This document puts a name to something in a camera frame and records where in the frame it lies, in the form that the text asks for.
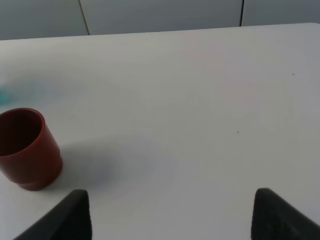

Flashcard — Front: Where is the red plastic cup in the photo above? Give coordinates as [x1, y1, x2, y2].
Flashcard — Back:
[0, 108, 63, 191]

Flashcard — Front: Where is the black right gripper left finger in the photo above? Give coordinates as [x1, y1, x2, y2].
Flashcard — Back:
[16, 189, 93, 240]

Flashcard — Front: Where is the teal translucent plastic cup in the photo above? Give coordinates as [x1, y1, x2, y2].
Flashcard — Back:
[0, 87, 12, 106]

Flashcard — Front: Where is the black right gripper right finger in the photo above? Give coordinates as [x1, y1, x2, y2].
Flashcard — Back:
[250, 188, 320, 240]

